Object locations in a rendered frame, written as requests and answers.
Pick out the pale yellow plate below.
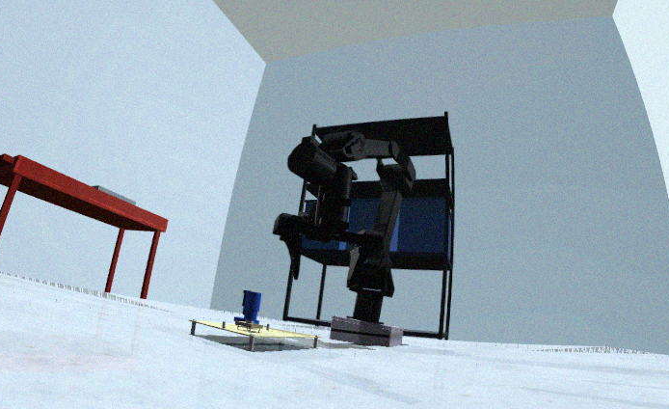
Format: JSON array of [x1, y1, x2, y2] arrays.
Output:
[[189, 290, 321, 351]]

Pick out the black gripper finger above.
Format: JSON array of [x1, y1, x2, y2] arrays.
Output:
[[347, 246, 377, 287], [280, 232, 302, 280]]

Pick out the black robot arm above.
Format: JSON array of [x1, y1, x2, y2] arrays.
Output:
[[288, 130, 416, 324]]

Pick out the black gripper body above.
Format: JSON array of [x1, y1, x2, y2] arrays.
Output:
[[273, 190, 385, 250]]

